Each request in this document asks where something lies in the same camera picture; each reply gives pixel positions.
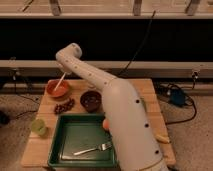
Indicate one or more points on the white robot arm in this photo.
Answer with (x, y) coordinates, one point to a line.
(135, 144)

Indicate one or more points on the dark brown bowl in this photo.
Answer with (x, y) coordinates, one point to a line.
(91, 101)

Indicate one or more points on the orange red bowl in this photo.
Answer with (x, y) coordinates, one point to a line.
(57, 92)

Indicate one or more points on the wooden table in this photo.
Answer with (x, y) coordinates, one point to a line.
(37, 148)

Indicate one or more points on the orange ball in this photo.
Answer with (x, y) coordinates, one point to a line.
(105, 125)

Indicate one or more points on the bunch of dark grapes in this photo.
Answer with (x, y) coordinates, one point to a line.
(61, 108)

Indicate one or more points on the green plastic tray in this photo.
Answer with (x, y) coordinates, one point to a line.
(77, 132)

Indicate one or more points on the silver fork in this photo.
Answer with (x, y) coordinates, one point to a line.
(101, 147)

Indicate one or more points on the green plastic cup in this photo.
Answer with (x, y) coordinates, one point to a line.
(38, 127)

